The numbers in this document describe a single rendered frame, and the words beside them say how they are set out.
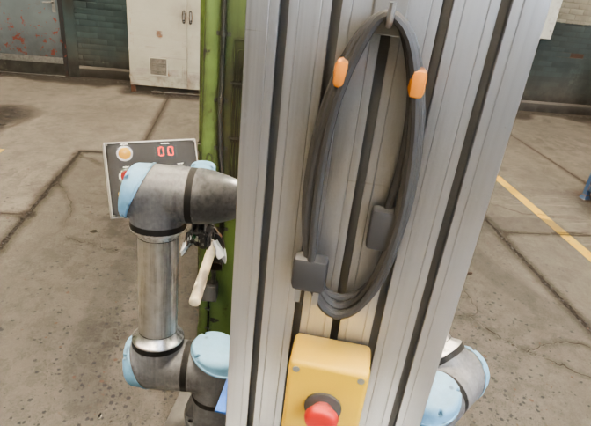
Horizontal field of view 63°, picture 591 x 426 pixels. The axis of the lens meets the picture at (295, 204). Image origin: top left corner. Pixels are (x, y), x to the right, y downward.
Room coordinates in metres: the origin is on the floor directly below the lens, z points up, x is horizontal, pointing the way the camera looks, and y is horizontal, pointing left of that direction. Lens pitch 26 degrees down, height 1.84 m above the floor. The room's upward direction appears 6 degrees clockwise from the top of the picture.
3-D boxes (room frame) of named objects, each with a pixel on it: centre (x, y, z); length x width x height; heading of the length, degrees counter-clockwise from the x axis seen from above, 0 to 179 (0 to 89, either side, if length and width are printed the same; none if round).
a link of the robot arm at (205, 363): (0.84, 0.15, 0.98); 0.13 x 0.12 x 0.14; 91
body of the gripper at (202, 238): (1.32, 0.29, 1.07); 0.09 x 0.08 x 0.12; 174
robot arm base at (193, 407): (0.84, 0.14, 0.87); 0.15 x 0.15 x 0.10
